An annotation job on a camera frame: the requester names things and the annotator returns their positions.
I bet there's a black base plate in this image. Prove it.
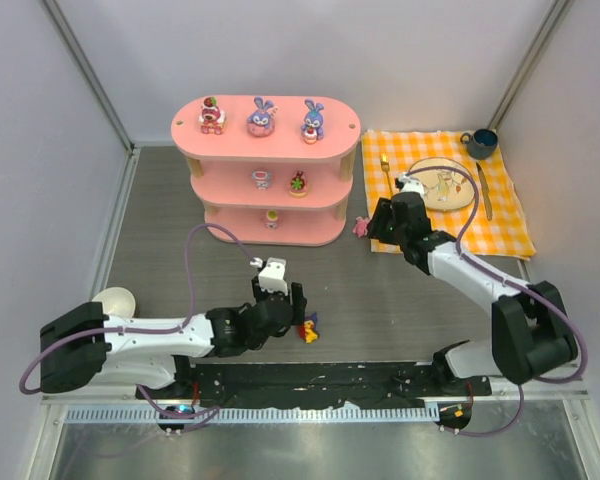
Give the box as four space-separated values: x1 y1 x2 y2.
149 361 492 410

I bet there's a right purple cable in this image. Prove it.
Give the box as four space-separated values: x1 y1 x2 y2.
407 166 587 437

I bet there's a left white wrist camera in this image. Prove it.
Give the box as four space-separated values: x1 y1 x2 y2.
250 257 289 295

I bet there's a dark blue ceramic mug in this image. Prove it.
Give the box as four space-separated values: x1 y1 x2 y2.
460 129 498 160

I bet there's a pink three-tier wooden shelf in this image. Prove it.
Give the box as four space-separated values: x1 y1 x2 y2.
171 95 361 247

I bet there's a cream decorated ceramic plate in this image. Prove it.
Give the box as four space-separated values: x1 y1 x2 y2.
409 157 475 211

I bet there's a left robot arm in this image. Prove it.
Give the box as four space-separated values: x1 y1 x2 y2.
40 276 307 394

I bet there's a purple cable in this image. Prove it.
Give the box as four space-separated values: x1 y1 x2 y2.
18 223 261 397
407 166 587 437

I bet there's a white ceramic bowl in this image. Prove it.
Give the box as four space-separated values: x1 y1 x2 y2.
92 287 136 318

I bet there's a pink pig toy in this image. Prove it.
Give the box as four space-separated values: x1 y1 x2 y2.
352 216 370 238

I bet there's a red yellow bird toy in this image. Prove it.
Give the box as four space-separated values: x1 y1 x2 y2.
296 312 320 344

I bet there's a yellow white checkered cloth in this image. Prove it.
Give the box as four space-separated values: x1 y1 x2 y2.
361 130 535 260

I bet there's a gold knife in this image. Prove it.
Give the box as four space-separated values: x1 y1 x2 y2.
476 163 493 221

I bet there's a pink bear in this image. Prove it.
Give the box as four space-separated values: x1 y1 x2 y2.
198 96 227 135
288 171 309 198

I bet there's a purple bunny with cake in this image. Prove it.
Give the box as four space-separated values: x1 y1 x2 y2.
301 98 324 144

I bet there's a white pink toy middle shelf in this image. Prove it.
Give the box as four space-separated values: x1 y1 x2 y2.
251 170 272 190

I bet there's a pink toy with yellow hat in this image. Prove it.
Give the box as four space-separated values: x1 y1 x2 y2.
265 210 279 229

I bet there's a gold fork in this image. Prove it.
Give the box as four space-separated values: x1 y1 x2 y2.
380 153 394 197

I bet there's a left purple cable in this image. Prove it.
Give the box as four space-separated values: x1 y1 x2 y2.
18 223 261 397

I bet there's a white slotted cable duct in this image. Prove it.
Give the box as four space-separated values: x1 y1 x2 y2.
64 403 439 425

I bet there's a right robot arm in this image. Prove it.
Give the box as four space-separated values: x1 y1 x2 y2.
367 192 585 385

